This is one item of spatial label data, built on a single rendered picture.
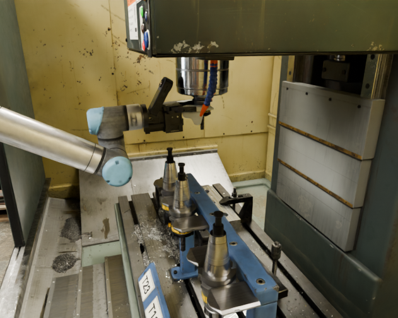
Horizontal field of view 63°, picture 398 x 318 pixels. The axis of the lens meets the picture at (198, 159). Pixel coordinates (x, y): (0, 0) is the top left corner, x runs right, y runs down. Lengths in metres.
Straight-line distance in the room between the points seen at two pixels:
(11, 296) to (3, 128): 0.63
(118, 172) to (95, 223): 0.99
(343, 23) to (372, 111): 0.32
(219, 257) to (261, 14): 0.47
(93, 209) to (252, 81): 1.26
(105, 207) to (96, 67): 0.78
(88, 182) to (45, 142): 1.18
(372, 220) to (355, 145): 0.24
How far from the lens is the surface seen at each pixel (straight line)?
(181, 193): 0.71
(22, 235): 1.50
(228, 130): 2.21
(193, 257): 0.60
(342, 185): 1.18
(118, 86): 1.99
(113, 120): 0.95
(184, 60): 0.95
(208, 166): 2.11
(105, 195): 1.92
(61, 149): 0.83
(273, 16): 0.73
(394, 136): 1.06
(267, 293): 0.54
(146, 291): 0.97
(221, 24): 0.68
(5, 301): 1.28
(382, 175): 1.11
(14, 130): 0.83
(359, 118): 1.08
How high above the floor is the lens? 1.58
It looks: 20 degrees down
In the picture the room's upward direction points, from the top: straight up
